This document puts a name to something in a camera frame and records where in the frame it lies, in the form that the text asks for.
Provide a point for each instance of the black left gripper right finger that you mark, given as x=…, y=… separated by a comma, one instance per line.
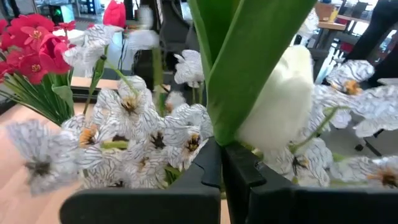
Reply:
x=239, y=174

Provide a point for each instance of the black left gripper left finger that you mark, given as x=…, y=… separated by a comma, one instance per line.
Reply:
x=211, y=168

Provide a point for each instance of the white tulip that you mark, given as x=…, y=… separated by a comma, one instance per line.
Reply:
x=144, y=40
x=280, y=102

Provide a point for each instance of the white veined blossom bunch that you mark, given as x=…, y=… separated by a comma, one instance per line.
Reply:
x=136, y=102
x=351, y=73

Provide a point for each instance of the red blossom bunch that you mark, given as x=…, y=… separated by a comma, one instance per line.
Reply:
x=29, y=23
x=31, y=67

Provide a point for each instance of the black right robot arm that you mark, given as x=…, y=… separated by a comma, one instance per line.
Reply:
x=177, y=25

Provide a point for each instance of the black office chair base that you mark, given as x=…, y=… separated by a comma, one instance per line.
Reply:
x=368, y=144

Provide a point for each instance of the wooden background table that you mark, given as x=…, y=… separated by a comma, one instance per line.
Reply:
x=335, y=25

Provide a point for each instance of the person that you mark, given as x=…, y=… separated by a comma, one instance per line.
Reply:
x=373, y=34

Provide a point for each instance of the black table frame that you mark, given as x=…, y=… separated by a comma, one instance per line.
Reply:
x=90, y=95

